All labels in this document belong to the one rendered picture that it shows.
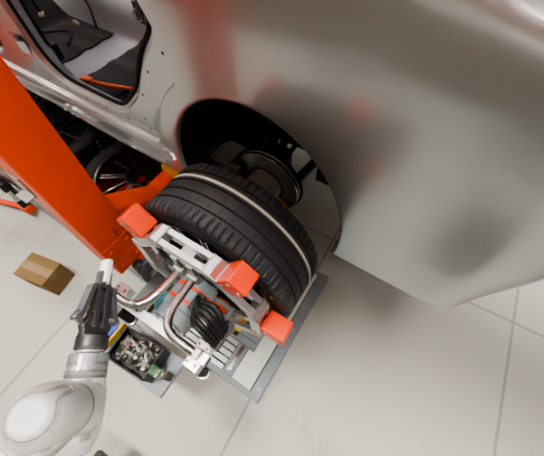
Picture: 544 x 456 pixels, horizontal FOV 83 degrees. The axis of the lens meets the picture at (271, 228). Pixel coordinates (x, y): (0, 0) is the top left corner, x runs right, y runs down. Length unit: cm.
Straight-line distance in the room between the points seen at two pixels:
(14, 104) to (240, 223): 65
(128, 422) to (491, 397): 195
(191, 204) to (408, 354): 158
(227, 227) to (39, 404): 54
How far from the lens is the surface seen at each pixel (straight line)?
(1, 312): 260
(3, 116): 108
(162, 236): 98
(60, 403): 70
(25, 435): 70
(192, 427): 196
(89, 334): 90
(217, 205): 92
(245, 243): 89
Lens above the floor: 192
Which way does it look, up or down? 58 degrees down
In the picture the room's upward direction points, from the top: 1 degrees clockwise
